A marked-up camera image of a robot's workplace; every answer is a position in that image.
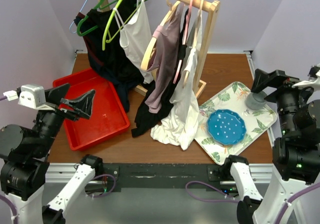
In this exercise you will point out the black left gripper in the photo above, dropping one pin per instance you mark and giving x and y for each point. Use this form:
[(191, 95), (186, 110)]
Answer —
[(81, 106)]

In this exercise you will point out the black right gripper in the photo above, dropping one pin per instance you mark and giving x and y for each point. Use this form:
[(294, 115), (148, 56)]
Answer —
[(286, 85)]

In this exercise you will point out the beige hanger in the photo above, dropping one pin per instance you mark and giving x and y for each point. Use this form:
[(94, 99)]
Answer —
[(193, 48), (160, 29)]

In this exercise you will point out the pink tank top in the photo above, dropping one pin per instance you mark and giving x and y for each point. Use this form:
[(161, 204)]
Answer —
[(164, 59)]

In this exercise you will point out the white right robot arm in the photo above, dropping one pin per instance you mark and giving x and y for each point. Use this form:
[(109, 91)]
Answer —
[(295, 155)]

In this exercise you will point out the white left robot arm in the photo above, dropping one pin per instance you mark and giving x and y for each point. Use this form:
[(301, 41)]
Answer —
[(25, 154)]

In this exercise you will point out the black tank top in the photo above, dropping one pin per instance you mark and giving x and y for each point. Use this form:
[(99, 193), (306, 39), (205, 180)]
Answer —
[(145, 120)]

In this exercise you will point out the white tank top left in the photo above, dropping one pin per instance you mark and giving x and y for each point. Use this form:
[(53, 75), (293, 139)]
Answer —
[(135, 37)]

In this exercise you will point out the white tank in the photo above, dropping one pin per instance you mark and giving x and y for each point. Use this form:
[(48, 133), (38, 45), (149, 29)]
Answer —
[(180, 126), (135, 37)]

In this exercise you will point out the pink hanger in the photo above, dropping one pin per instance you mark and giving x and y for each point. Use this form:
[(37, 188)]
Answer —
[(182, 50)]

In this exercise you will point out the white tank top right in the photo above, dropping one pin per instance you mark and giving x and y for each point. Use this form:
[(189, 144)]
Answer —
[(180, 126)]

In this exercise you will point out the dark green hanger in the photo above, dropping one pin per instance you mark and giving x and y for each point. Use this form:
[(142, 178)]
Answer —
[(100, 9)]

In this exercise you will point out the grey mug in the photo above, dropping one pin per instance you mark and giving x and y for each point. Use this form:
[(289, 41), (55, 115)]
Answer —
[(256, 101)]

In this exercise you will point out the red plastic bin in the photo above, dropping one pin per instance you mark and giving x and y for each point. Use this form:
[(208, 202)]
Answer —
[(108, 118)]

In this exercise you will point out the blue dotted plate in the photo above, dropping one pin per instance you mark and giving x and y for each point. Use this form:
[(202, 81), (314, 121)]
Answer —
[(226, 127)]

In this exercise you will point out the dark navy hanging garment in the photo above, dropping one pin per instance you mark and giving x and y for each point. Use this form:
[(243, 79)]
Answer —
[(112, 63)]

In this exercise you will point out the wooden clothes rack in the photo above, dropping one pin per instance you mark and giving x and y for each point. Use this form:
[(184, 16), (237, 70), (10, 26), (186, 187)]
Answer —
[(211, 8)]

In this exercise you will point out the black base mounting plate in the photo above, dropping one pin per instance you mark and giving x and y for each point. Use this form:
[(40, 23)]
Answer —
[(159, 175)]

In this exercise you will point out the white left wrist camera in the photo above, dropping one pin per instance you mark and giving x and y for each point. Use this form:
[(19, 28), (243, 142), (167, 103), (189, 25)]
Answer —
[(31, 96)]

